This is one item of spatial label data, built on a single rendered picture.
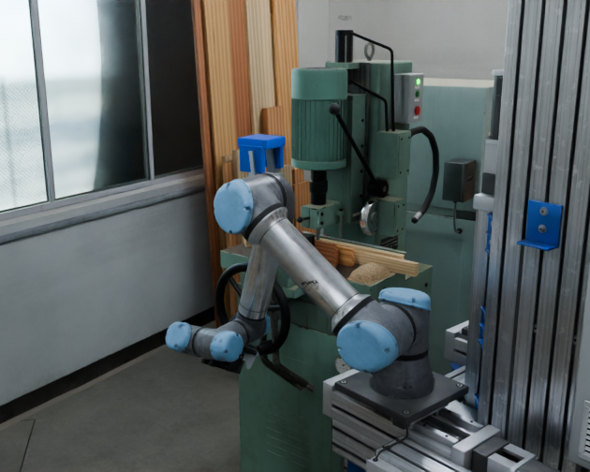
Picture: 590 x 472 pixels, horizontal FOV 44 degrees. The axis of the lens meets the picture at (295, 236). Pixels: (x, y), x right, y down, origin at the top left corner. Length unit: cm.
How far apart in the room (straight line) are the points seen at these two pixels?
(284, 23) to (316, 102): 208
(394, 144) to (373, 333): 102
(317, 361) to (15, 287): 145
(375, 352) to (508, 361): 34
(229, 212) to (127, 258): 206
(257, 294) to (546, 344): 70
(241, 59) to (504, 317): 265
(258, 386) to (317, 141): 87
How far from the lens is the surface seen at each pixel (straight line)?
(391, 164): 240
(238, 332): 186
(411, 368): 167
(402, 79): 247
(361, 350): 152
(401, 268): 224
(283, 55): 427
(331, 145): 226
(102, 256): 353
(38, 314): 336
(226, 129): 383
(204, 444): 309
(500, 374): 172
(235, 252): 245
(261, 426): 261
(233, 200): 160
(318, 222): 233
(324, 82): 223
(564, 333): 161
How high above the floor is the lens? 161
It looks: 16 degrees down
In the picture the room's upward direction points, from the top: straight up
